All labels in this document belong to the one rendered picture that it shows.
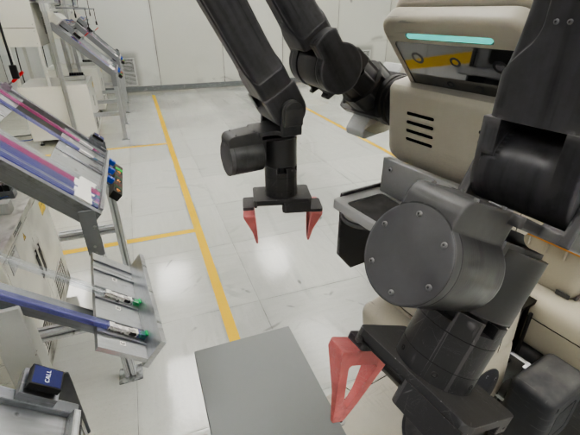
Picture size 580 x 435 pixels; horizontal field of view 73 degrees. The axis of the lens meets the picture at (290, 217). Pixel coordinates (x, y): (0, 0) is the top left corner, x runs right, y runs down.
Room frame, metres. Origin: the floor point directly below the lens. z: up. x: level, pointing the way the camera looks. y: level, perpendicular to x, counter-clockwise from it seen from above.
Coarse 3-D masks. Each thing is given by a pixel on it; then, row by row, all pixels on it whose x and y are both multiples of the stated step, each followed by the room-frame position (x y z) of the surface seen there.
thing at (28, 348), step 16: (0, 320) 0.56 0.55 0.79; (16, 320) 0.57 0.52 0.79; (32, 320) 0.62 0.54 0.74; (0, 336) 0.56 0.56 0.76; (16, 336) 0.57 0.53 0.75; (32, 336) 0.58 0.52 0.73; (0, 352) 0.55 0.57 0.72; (16, 352) 0.56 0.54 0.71; (32, 352) 0.57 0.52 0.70; (16, 368) 0.56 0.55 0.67; (16, 384) 0.55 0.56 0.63
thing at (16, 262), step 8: (0, 256) 0.59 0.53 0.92; (8, 256) 0.61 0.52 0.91; (8, 264) 0.60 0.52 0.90; (16, 264) 0.60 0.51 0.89; (24, 264) 0.61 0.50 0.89; (32, 264) 0.62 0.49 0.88; (32, 272) 0.61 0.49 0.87; (40, 272) 0.62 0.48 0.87; (48, 272) 0.62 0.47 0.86; (56, 272) 0.64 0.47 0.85; (56, 280) 0.63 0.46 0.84; (64, 280) 0.63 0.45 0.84; (72, 280) 0.64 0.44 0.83; (80, 280) 0.65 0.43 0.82; (88, 288) 0.65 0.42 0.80; (96, 288) 0.65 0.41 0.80; (104, 288) 0.67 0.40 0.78; (136, 304) 0.68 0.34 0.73
